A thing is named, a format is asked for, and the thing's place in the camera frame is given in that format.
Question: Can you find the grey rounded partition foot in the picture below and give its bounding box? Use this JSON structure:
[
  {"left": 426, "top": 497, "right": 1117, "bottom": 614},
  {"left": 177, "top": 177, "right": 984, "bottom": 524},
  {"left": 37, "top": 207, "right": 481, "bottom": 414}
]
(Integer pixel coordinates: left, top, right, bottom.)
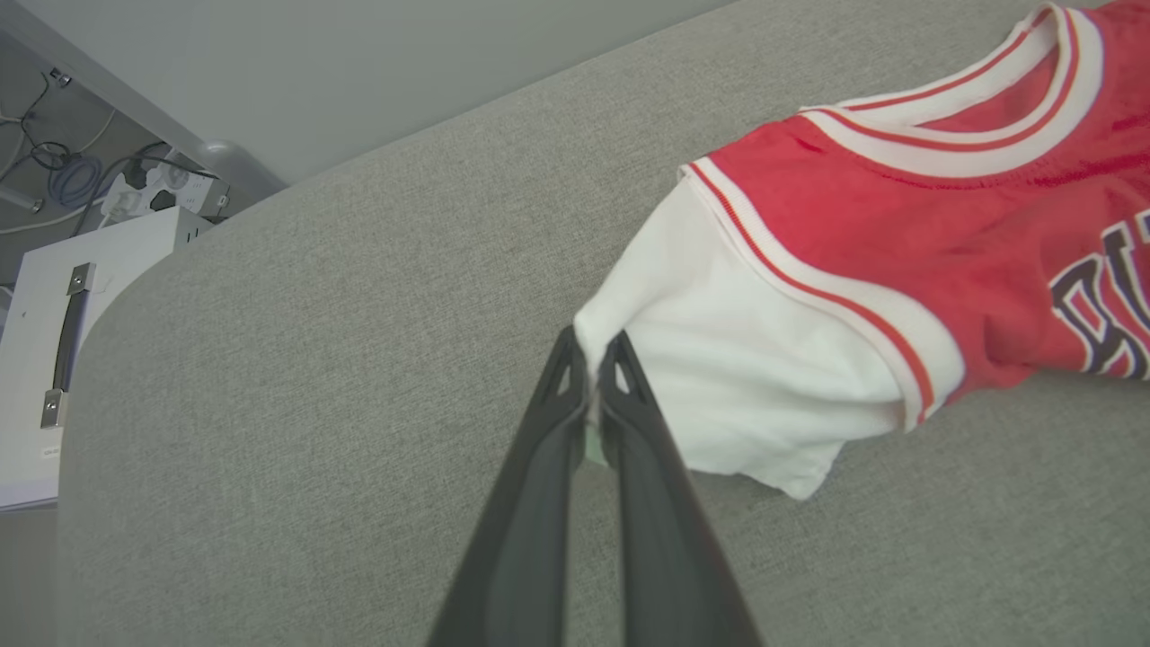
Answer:
[{"left": 199, "top": 138, "right": 289, "bottom": 195}]

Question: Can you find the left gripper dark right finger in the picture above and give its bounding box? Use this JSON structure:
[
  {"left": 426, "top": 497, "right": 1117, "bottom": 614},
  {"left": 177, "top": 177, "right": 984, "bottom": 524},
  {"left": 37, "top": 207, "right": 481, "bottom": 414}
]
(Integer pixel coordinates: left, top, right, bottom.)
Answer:
[{"left": 597, "top": 330, "right": 765, "bottom": 647}]

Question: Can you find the white partition panel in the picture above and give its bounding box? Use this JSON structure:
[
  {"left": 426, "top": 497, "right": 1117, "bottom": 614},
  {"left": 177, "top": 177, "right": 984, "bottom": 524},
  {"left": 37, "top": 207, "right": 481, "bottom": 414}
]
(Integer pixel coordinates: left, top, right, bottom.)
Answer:
[{"left": 0, "top": 0, "right": 739, "bottom": 187}]

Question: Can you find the black strap handle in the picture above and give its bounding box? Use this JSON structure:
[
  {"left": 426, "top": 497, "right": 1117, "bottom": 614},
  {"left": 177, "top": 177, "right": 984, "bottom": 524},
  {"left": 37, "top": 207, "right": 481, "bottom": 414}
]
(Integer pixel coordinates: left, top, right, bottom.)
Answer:
[{"left": 40, "top": 261, "right": 98, "bottom": 430}]

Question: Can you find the white power strip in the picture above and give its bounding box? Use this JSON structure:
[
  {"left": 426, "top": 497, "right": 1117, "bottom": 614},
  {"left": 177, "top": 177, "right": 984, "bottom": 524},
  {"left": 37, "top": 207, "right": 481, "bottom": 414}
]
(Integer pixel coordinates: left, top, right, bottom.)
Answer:
[{"left": 99, "top": 162, "right": 231, "bottom": 225}]

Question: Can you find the white metal equipment box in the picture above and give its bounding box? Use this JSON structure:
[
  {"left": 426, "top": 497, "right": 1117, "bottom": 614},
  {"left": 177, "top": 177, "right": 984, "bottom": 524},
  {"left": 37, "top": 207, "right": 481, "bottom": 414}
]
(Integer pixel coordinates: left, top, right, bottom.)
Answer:
[{"left": 0, "top": 206, "right": 215, "bottom": 512}]

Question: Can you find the grey fabric sofa cushion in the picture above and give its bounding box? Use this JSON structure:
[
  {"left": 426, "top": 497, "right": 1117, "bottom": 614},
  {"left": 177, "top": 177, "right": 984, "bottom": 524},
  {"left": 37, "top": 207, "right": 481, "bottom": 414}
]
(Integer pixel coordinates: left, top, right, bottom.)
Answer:
[{"left": 56, "top": 0, "right": 1150, "bottom": 647}]

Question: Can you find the black looped floor cable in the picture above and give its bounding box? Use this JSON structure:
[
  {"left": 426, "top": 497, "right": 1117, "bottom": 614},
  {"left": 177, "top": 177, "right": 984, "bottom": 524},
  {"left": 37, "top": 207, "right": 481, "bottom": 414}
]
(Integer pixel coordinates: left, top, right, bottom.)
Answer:
[{"left": 18, "top": 76, "right": 73, "bottom": 172}]

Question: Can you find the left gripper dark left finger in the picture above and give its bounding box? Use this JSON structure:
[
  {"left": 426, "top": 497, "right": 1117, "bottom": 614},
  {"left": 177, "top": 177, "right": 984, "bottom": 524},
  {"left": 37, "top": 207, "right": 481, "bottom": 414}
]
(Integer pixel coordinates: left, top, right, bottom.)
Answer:
[{"left": 426, "top": 324, "right": 591, "bottom": 647}]

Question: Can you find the red and white basketball jersey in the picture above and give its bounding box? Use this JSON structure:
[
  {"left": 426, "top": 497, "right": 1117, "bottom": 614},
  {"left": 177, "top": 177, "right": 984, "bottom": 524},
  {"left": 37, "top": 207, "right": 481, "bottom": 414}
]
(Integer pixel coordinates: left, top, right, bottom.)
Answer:
[{"left": 572, "top": 0, "right": 1150, "bottom": 502}]

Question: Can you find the blue coiled cable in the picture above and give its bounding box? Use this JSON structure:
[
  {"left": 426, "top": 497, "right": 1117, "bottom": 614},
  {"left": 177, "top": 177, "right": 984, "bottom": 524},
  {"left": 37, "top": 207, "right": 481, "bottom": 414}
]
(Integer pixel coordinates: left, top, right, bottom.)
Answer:
[{"left": 49, "top": 154, "right": 110, "bottom": 208}]

